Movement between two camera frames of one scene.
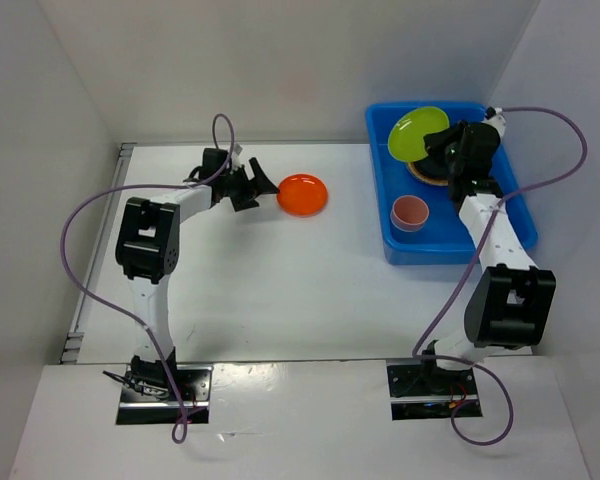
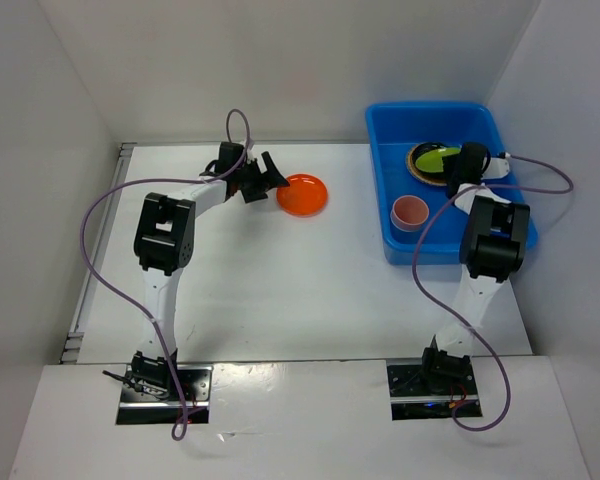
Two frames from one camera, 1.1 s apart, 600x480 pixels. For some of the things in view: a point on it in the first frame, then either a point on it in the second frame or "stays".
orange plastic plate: (302, 195) stays
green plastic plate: (406, 136) → (432, 161)
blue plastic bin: (421, 224) stays
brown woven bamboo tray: (429, 180) stays
